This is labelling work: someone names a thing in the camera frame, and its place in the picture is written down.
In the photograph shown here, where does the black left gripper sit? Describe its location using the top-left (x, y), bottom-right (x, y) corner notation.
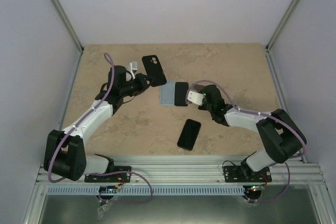
top-left (120, 73), bottom-right (155, 98)

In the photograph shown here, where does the phone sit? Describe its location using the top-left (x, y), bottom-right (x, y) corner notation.
top-left (177, 119), bottom-right (201, 151)
top-left (142, 55), bottom-right (167, 87)

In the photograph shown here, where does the light blue phone case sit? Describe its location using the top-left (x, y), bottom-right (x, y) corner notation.
top-left (160, 81), bottom-right (175, 106)

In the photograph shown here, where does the silver-edged black smartphone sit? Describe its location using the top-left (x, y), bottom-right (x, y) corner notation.
top-left (189, 84), bottom-right (204, 93)

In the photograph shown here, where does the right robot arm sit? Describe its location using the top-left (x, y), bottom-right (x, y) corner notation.
top-left (187, 84), bottom-right (307, 182)

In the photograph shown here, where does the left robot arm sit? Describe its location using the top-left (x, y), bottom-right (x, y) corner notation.
top-left (44, 66), bottom-right (155, 183)

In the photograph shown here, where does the right circuit board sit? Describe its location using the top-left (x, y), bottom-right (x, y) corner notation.
top-left (245, 184), bottom-right (266, 193)

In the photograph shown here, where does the circuit board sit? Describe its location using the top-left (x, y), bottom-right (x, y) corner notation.
top-left (245, 184), bottom-right (266, 193)
top-left (98, 184), bottom-right (123, 194)

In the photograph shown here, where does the left circuit board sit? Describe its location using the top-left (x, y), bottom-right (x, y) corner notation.
top-left (98, 184), bottom-right (123, 194)

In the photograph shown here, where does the clear plastic bag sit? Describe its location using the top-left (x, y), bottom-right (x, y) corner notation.
top-left (97, 201), bottom-right (111, 220)

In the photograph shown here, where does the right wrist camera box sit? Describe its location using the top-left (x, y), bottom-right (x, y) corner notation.
top-left (186, 90), bottom-right (205, 106)

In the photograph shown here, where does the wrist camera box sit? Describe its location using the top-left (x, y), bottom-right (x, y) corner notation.
top-left (186, 90), bottom-right (205, 106)
top-left (127, 61), bottom-right (138, 80)

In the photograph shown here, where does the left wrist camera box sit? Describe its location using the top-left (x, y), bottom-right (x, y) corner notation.
top-left (127, 61), bottom-right (138, 80)

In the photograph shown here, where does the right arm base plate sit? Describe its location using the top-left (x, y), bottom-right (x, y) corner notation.
top-left (222, 160), bottom-right (272, 184)

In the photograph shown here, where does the slotted cable duct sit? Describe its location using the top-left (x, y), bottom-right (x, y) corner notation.
top-left (46, 185), bottom-right (245, 196)

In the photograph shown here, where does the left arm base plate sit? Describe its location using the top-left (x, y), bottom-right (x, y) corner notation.
top-left (83, 165), bottom-right (132, 184)

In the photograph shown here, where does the right frame post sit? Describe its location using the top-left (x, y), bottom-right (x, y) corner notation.
top-left (265, 0), bottom-right (317, 51)

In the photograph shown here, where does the frame post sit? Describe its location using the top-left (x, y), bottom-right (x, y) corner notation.
top-left (265, 0), bottom-right (317, 51)
top-left (50, 0), bottom-right (83, 54)

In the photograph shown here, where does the aluminium rail beam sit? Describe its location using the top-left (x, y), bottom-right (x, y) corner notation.
top-left (36, 155), bottom-right (326, 184)

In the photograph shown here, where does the left frame post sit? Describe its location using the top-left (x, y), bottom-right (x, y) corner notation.
top-left (50, 0), bottom-right (83, 54)

